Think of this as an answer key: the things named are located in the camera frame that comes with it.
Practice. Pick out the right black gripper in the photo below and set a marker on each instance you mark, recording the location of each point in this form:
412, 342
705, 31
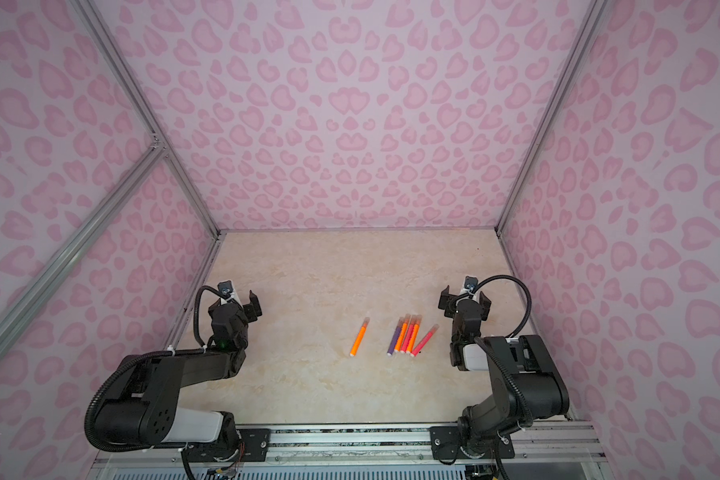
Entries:
452, 303

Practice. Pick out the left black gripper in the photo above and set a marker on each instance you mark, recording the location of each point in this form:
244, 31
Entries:
250, 311

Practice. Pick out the pink pen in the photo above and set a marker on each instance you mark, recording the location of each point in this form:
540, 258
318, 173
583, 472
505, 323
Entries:
407, 333
423, 342

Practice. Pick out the orange pen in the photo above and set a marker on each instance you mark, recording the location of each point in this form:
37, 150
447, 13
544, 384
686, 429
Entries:
413, 333
401, 332
359, 337

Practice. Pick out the purple pen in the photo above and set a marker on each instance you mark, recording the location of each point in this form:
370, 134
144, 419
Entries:
395, 337

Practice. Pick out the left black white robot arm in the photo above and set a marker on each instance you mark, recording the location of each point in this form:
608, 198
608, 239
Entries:
137, 407

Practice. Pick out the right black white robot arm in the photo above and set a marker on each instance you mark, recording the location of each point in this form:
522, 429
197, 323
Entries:
525, 384

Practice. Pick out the right corner aluminium profile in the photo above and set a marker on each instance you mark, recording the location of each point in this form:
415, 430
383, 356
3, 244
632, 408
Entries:
596, 13

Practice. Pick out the corner aluminium profile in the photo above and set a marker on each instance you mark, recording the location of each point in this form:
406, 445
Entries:
105, 42
596, 13

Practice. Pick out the left corner aluminium profile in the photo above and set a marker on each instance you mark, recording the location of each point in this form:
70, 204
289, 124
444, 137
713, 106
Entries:
105, 42

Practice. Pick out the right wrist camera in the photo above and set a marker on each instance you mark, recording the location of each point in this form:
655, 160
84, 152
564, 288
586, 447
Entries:
470, 285

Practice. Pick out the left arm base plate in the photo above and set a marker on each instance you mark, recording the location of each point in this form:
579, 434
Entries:
249, 445

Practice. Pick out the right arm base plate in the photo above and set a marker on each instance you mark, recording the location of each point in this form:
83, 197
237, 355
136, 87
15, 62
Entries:
449, 444

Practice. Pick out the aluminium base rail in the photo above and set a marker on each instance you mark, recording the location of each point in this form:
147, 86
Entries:
547, 450

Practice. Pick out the diagonal aluminium wall profile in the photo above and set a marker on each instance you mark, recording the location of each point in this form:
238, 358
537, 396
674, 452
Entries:
17, 317

